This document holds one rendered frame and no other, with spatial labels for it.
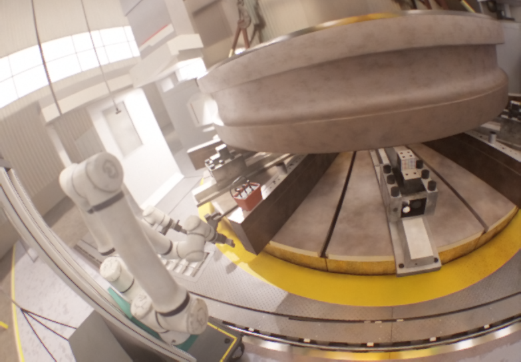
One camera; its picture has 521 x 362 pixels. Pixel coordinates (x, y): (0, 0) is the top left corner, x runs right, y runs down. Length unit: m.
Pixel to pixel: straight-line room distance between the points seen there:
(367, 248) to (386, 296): 0.43
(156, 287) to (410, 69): 1.84
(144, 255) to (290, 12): 4.69
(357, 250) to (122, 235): 1.43
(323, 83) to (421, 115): 0.75
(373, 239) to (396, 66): 1.25
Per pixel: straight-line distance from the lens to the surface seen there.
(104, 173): 0.63
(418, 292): 1.84
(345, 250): 1.64
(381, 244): 1.66
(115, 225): 0.67
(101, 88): 4.22
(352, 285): 1.83
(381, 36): 1.48
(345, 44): 1.45
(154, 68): 4.06
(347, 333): 1.67
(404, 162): 1.55
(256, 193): 1.60
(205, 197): 2.79
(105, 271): 1.40
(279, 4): 4.92
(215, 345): 1.53
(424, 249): 1.47
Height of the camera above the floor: 1.61
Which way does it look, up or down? 25 degrees down
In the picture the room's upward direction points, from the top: 20 degrees counter-clockwise
